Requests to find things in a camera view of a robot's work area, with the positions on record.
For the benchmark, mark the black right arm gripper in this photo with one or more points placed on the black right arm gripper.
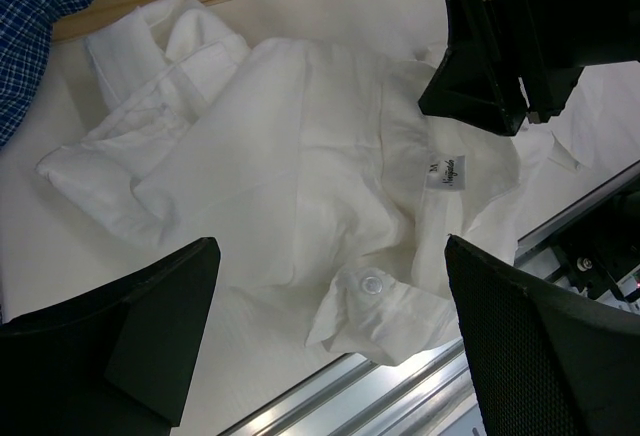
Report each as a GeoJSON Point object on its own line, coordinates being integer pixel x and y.
{"type": "Point", "coordinates": [508, 61]}

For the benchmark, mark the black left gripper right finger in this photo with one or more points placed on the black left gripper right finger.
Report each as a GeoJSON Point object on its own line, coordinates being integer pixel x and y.
{"type": "Point", "coordinates": [543, 360]}

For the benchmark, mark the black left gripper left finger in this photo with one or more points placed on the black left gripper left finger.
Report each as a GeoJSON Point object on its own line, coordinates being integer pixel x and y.
{"type": "Point", "coordinates": [117, 360]}

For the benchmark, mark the blue plaid shirt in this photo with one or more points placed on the blue plaid shirt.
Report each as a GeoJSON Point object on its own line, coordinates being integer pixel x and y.
{"type": "Point", "coordinates": [26, 36]}

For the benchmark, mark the white shirt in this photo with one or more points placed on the white shirt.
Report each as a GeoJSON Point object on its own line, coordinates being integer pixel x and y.
{"type": "Point", "coordinates": [332, 197]}

